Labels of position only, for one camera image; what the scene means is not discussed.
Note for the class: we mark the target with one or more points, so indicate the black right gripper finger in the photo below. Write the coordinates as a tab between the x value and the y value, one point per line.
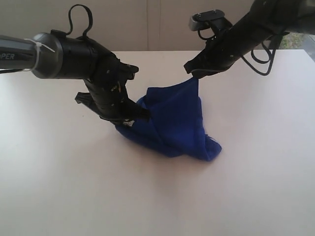
201	73
200	64

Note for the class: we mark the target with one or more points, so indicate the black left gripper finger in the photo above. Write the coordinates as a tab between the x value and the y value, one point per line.
136	110

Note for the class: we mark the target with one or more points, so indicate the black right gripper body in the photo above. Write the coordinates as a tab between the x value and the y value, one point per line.
223	51

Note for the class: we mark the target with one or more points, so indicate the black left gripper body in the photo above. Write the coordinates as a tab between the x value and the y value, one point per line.
107	95

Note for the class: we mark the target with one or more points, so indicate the blue towel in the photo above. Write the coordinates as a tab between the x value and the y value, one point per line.
176	124

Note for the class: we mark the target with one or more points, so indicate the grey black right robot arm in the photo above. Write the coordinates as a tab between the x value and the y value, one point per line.
276	18

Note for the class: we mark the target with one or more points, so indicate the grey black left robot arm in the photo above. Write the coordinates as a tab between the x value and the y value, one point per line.
55	56

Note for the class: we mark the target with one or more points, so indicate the white label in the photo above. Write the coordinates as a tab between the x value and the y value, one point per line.
128	123

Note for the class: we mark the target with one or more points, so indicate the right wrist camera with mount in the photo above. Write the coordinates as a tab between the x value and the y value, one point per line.
214	20

